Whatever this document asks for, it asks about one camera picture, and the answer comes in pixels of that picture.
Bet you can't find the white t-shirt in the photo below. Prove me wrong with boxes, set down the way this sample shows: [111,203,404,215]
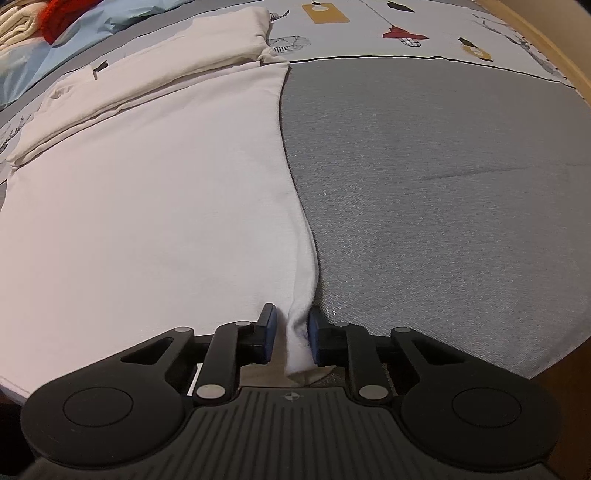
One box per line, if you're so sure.
[1,6,320,400]

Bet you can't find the grey mattress cover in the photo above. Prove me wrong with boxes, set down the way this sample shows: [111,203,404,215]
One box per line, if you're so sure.
[0,0,591,384]

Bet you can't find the light blue blanket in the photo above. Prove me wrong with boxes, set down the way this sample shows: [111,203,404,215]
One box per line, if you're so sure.
[1,0,188,108]

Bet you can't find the printed light grey bed sheet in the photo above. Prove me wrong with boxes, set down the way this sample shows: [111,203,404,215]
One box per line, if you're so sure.
[1,1,571,157]

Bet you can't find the red knitted garment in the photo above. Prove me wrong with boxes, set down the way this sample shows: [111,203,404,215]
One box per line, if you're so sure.
[40,0,101,44]

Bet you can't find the cream folded towel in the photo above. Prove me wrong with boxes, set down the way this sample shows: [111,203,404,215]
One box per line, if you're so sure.
[0,0,48,50]

